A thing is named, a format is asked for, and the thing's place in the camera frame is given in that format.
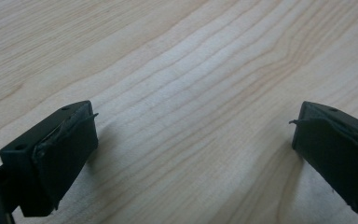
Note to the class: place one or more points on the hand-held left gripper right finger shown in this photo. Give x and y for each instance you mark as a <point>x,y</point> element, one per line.
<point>338,155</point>

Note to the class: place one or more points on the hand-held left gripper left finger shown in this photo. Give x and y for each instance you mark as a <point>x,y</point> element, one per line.
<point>56,155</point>

